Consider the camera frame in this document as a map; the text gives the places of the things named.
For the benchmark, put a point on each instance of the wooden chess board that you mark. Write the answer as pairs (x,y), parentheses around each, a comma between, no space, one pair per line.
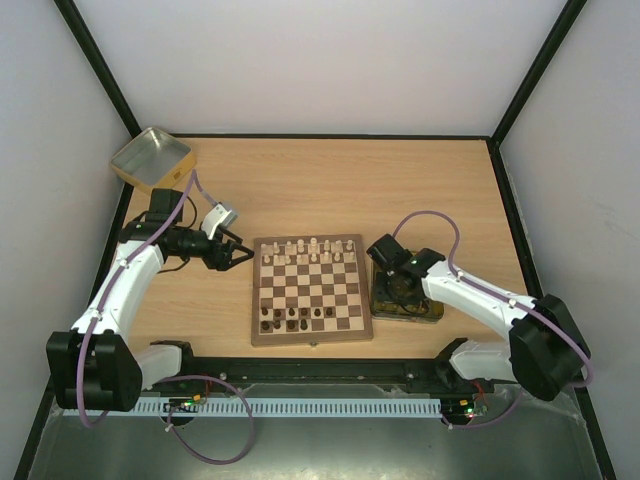
(319,302)

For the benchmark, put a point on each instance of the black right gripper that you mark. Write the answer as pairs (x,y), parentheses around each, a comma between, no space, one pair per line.
(396,288)

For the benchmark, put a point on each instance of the yellow tin tray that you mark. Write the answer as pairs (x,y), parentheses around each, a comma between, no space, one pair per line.
(430,312)

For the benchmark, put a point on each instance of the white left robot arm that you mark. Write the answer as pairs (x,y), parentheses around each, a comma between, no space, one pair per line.
(92,366)

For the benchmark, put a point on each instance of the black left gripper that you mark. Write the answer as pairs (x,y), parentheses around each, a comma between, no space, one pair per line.
(222,263)

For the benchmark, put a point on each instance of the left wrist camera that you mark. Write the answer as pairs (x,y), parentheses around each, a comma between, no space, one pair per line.
(221,215)

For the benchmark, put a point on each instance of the gold tin box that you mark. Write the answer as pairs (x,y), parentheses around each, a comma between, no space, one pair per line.
(153,159)

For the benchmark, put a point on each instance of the white slotted cable duct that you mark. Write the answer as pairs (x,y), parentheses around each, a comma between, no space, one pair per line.
(403,408)

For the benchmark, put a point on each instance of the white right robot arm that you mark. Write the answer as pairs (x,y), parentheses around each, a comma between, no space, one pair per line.
(540,349)

